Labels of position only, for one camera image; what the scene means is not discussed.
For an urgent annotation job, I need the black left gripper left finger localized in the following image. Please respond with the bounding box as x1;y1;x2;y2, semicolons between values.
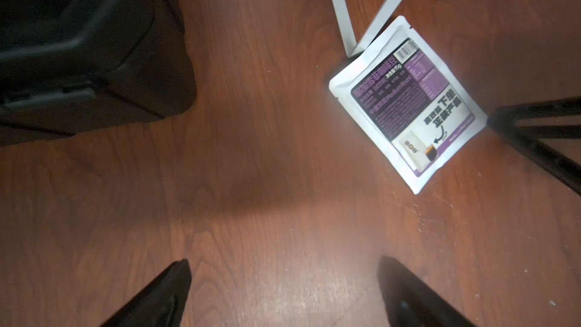
103;259;192;327

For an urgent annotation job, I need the white frame wooden two-tier shelf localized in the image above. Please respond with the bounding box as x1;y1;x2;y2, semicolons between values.
321;0;430;58

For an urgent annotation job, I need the black plastic toolbox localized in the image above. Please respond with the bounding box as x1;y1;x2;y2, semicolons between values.
1;0;197;145

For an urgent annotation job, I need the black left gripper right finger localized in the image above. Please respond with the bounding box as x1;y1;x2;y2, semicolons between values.
377;256;474;326

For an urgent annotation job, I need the purple coffee bag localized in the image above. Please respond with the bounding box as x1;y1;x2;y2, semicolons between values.
329;16;487;194

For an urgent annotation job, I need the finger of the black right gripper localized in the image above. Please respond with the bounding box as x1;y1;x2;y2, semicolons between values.
487;97;580;194

